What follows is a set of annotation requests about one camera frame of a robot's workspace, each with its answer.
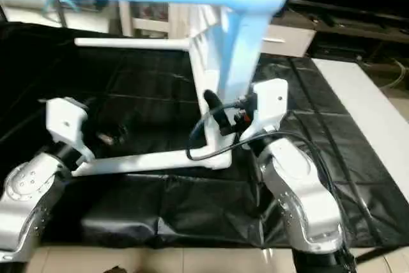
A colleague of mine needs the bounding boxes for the white plastic table top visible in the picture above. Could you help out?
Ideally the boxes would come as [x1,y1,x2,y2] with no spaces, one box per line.
[185,0,277,173]

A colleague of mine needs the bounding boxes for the black plastic mat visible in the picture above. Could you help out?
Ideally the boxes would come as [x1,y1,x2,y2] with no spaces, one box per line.
[0,20,409,248]

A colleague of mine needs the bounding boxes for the white drawer unit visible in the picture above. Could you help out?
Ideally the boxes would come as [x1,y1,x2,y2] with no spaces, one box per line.
[259,22,315,58]

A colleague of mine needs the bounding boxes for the white glass-door cabinet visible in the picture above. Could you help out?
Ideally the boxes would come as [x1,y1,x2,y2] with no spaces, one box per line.
[118,1,192,38]

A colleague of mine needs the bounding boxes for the black low cabinet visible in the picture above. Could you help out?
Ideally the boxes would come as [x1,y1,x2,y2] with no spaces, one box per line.
[281,0,409,63]

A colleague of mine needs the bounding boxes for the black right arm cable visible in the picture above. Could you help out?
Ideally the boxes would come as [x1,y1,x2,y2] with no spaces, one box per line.
[185,97,339,248]

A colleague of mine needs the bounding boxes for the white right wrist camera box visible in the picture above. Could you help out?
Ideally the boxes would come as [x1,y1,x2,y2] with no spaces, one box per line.
[246,79,288,143]

